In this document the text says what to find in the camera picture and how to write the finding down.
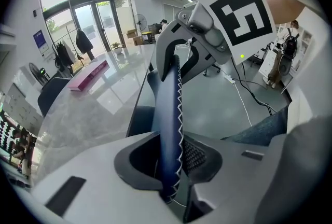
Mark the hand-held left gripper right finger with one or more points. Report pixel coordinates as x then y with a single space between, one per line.
228 181

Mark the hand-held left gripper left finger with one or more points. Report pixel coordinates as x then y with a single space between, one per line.
98 192

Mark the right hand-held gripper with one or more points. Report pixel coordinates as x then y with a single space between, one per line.
243 18

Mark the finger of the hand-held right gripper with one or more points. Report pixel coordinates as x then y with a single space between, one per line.
163 46

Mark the blue chair white stitching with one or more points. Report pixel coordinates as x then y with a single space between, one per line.
168 114

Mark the person's right forearm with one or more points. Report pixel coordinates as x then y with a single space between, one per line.
285 7

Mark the dark blue chair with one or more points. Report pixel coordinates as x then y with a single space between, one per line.
52 96

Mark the cardboard box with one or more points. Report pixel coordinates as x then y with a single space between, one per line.
137 41
131 33

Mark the black standing fan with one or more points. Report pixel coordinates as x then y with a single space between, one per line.
141 22

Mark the white power strip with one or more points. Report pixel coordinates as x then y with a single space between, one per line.
230 79

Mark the small potted plant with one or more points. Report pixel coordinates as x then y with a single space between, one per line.
117 47

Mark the person's blue jeans leg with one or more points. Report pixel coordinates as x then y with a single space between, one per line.
262 129

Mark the glass entrance door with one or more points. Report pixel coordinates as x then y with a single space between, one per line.
103 26

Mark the white cabinet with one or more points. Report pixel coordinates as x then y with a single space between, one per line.
267 63

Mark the person's white shirt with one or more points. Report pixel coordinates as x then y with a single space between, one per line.
298 166

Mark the grey marble table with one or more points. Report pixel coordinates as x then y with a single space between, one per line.
77 119

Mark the long pink box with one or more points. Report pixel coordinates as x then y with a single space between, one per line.
89 76

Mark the coat rack with dark coats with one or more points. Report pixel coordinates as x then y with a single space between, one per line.
83 41

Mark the small black desk fan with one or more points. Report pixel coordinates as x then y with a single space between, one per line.
35 73

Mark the blue wall poster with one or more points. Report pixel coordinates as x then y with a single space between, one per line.
40 42

